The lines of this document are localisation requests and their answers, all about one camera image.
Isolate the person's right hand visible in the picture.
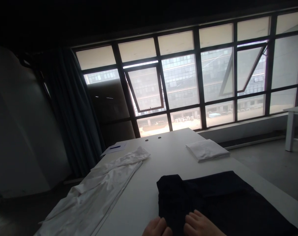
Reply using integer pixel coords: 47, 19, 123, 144
184, 209, 224, 236

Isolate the person's left hand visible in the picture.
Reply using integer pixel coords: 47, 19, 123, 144
141, 217, 173, 236

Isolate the black garment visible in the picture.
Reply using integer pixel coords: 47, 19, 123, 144
156, 171, 298, 236

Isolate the folded white cloth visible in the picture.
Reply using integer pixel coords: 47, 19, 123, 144
186, 139, 230, 163

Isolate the spread white garment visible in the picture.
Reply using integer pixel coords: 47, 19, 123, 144
37, 146, 151, 236

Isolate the white paper sheet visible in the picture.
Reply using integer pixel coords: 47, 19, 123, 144
100, 141, 128, 157

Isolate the dark baseboard heater grille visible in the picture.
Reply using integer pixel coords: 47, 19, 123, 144
217, 132, 286, 150

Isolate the dark glossy panel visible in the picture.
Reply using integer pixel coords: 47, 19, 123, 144
87, 79, 135, 148

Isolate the small white table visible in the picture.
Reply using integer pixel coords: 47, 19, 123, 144
283, 105, 298, 152

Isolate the large black-framed window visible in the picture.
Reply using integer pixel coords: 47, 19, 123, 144
71, 7, 298, 139

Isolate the dark blue curtain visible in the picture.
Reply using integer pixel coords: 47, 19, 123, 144
40, 48, 108, 178

